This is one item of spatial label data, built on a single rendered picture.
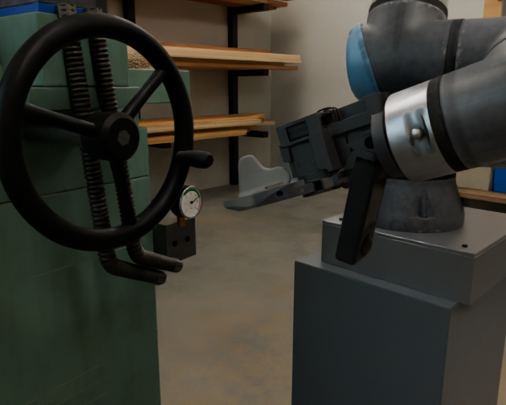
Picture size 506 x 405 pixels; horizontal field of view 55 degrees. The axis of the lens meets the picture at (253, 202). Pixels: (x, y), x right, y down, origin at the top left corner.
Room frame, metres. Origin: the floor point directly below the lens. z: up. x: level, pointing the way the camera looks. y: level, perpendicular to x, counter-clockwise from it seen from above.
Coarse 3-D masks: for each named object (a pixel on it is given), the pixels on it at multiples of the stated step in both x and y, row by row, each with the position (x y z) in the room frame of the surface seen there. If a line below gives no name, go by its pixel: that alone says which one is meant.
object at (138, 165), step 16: (144, 128) 0.89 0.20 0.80; (32, 144) 0.71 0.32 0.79; (48, 144) 0.73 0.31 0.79; (144, 144) 0.88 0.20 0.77; (32, 160) 0.71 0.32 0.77; (48, 160) 0.73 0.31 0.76; (64, 160) 0.75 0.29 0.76; (80, 160) 0.78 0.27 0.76; (128, 160) 0.85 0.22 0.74; (144, 160) 0.88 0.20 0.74; (32, 176) 0.71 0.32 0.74; (48, 176) 0.73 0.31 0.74; (64, 176) 0.75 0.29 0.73; (80, 176) 0.77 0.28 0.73; (112, 176) 0.83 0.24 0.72; (0, 192) 0.67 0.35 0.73; (48, 192) 0.73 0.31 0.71
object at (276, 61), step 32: (128, 0) 3.62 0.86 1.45; (192, 0) 3.97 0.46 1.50; (224, 0) 3.97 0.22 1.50; (256, 0) 4.01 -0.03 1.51; (288, 0) 4.29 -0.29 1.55; (192, 64) 3.45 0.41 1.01; (224, 64) 3.66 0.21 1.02; (256, 64) 3.90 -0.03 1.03; (160, 128) 3.27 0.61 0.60; (224, 128) 3.78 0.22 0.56; (256, 128) 4.29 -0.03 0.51
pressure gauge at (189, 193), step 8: (184, 192) 0.87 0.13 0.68; (192, 192) 0.89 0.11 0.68; (200, 192) 0.91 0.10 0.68; (176, 200) 0.87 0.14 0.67; (184, 200) 0.88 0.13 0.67; (192, 200) 0.89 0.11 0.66; (200, 200) 0.91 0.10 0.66; (176, 208) 0.87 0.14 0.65; (184, 208) 0.88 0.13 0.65; (192, 208) 0.89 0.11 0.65; (200, 208) 0.91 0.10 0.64; (184, 216) 0.87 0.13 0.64; (192, 216) 0.89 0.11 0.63; (184, 224) 0.90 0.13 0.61
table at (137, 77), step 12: (0, 72) 0.69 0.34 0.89; (132, 72) 0.87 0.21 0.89; (144, 72) 0.89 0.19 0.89; (180, 72) 0.96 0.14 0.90; (132, 84) 0.87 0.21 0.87; (36, 96) 0.62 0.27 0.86; (48, 96) 0.64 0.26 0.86; (60, 96) 0.65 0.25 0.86; (96, 96) 0.70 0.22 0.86; (120, 96) 0.73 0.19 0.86; (132, 96) 0.75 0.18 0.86; (156, 96) 0.91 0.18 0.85; (168, 96) 0.94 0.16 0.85; (48, 108) 0.64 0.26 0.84; (60, 108) 0.65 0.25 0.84; (72, 108) 0.66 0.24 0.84; (96, 108) 0.70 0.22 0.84
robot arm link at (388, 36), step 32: (384, 0) 0.59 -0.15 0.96; (416, 0) 0.57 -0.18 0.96; (352, 32) 0.59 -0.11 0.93; (384, 32) 0.57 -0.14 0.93; (416, 32) 0.55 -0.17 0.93; (448, 32) 0.53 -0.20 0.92; (352, 64) 0.57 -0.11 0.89; (384, 64) 0.55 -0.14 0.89; (416, 64) 0.54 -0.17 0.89; (448, 64) 0.52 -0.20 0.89
